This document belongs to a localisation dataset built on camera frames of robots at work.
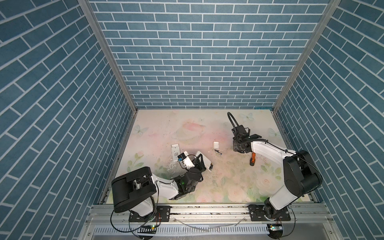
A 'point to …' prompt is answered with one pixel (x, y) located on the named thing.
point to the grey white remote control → (208, 164)
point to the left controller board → (147, 232)
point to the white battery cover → (215, 145)
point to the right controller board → (275, 230)
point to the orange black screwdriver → (252, 160)
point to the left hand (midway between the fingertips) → (204, 156)
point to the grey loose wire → (211, 227)
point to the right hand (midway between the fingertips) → (238, 144)
